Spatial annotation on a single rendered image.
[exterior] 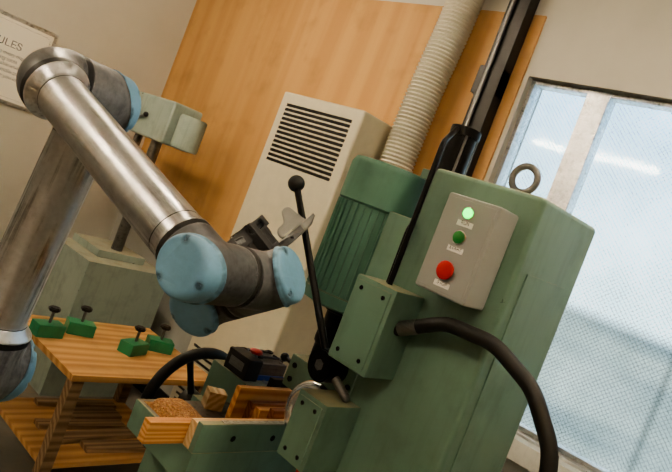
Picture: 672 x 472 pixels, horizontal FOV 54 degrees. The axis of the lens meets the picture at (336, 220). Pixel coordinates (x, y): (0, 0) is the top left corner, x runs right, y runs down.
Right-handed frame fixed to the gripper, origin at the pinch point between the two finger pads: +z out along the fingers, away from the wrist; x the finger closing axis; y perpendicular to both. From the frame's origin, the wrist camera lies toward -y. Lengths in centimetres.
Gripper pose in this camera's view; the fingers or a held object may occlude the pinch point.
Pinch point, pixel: (290, 235)
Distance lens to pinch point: 134.8
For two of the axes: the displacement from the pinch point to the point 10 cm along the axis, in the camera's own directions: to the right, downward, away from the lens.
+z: 3.4, -3.6, 8.7
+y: -6.1, -7.9, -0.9
